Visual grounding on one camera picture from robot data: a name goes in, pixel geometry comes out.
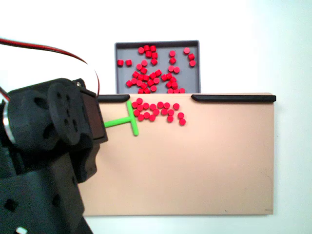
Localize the green T-shaped pusher tool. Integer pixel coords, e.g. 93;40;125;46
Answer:
104;100;140;137

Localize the grey tray container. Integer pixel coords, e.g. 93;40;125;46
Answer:
114;39;201;95

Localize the beige board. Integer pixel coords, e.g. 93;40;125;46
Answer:
78;92;276;217

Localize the black board edge rail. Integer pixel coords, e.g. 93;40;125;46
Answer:
191;94;277;103
97;94;131;103

